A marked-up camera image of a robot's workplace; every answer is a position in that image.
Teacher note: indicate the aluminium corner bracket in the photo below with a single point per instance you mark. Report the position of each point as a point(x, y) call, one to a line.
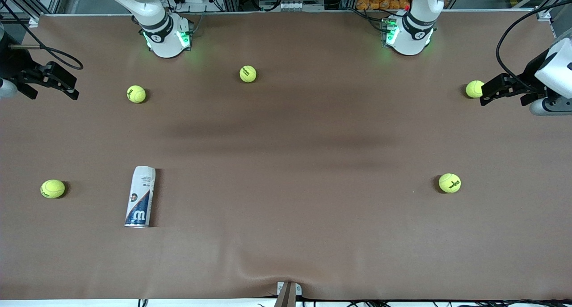
point(34, 22)
point(544, 14)

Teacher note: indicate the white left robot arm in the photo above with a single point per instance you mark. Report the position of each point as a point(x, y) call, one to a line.
point(409, 39)

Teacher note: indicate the grey metal table clamp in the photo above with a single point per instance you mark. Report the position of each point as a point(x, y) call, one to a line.
point(289, 289)

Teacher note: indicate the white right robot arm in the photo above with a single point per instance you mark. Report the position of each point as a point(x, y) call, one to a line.
point(163, 34)

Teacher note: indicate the brown table cloth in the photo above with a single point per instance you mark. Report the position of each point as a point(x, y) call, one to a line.
point(286, 231)

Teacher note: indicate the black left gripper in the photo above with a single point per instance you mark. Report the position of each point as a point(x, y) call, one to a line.
point(531, 76)

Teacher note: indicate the yellow tennis ball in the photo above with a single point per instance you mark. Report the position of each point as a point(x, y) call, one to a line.
point(52, 188)
point(136, 94)
point(473, 89)
point(449, 182)
point(248, 73)

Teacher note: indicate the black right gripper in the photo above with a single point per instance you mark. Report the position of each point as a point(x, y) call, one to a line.
point(12, 65)

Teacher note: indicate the white blue tennis ball can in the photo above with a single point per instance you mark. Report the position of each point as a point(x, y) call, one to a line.
point(140, 199)

